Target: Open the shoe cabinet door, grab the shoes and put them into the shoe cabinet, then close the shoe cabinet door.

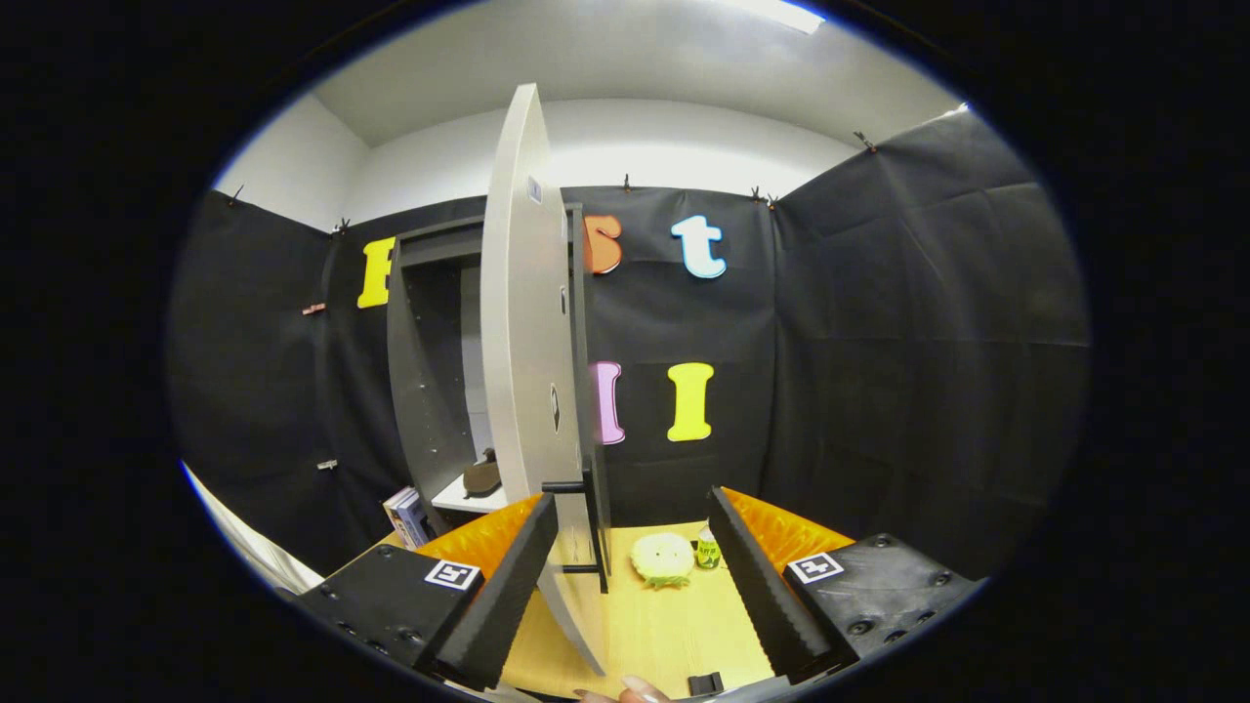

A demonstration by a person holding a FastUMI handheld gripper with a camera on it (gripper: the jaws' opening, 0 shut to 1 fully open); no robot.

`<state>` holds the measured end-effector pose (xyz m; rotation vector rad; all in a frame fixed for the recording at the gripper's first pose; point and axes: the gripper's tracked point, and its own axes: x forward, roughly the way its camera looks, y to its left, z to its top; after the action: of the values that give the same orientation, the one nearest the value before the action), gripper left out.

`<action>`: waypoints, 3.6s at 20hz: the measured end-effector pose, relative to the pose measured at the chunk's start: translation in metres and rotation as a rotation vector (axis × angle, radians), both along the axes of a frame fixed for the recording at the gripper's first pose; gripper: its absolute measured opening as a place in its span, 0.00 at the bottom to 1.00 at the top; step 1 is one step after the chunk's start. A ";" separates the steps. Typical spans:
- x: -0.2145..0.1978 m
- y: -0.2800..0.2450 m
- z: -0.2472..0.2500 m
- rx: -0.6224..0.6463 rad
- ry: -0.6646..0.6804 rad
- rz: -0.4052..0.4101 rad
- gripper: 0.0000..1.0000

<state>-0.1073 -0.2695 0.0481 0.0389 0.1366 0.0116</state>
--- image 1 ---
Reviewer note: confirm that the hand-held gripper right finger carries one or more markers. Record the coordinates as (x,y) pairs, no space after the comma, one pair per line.
(771,596)

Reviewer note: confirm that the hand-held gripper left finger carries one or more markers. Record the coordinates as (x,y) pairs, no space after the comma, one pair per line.
(503,596)

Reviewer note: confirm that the brown fuzzy shoe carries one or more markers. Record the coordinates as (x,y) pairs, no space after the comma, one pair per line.
(481,475)

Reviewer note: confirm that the grey shoe cabinet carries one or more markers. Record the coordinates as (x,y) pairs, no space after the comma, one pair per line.
(430,391)

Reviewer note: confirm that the beige shoe cabinet door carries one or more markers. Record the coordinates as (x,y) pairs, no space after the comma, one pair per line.
(527,342)

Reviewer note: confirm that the green label bottle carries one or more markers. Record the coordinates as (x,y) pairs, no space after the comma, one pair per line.
(709,552)

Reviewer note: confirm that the blue cover book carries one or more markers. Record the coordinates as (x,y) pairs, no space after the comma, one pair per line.
(415,517)

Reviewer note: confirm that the white cover book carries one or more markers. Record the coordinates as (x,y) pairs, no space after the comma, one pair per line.
(395,513)

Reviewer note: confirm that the black backdrop cloth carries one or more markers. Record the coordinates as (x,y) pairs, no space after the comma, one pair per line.
(879,342)

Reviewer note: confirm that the ceiling light panel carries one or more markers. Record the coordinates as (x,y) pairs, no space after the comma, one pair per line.
(781,15)

